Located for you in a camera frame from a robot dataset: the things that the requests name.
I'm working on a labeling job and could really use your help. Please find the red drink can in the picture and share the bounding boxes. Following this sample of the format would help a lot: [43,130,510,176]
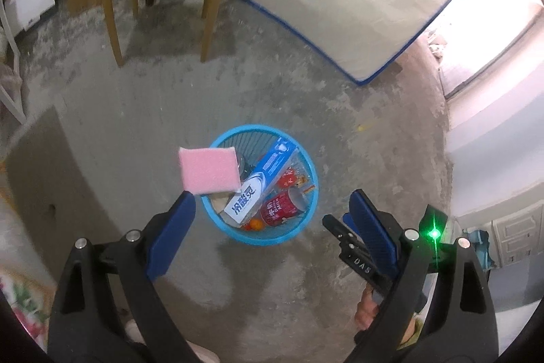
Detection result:
[259,187,309,227]

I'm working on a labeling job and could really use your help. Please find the pink sponge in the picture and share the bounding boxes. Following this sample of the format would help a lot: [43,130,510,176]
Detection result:
[178,147,241,195]

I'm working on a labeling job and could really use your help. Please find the blue white toothpaste box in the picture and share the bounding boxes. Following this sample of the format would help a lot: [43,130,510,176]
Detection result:
[224,136,298,227]

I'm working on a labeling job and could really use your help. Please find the small orange fruit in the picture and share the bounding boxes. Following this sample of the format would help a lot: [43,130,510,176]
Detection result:
[249,217,265,231]

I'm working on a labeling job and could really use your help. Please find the brown paper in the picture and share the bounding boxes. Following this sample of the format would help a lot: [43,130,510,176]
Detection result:
[209,193,233,215]

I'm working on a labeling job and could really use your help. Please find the red snack bag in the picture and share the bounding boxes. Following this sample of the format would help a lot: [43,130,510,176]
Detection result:
[277,166,316,194]

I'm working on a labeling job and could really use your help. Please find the blue plastic trash basket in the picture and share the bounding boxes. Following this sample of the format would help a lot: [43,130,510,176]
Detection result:
[201,125,319,247]

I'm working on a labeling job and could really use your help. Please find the person's right hand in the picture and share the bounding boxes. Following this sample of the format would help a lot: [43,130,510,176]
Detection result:
[353,287,420,348]

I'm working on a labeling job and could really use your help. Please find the patterned fruit tablecloth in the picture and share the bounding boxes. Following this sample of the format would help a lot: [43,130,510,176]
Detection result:
[1,199,55,350]

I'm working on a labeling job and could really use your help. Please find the white side table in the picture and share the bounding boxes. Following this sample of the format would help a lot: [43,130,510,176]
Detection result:
[1,0,27,125]

